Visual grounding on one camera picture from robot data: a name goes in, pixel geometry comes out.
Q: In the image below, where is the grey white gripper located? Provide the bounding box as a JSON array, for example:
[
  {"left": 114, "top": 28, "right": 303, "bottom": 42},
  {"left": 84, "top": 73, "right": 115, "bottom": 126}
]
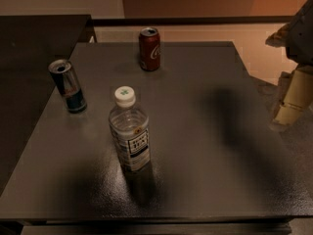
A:
[{"left": 265, "top": 0, "right": 313, "bottom": 131}]

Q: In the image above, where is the red coke can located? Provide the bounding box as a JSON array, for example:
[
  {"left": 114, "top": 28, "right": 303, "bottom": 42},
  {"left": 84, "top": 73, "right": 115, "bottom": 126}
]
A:
[{"left": 139, "top": 27, "right": 160, "bottom": 71}]

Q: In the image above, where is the clear plastic water bottle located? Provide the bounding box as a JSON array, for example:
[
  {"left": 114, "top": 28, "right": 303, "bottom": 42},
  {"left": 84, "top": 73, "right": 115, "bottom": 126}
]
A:
[{"left": 109, "top": 86, "right": 151, "bottom": 172}]

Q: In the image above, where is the silver blue energy drink can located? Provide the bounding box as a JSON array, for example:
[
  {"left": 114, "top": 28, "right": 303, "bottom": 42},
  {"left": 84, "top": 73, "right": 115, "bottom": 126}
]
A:
[{"left": 48, "top": 59, "right": 87, "bottom": 114}]

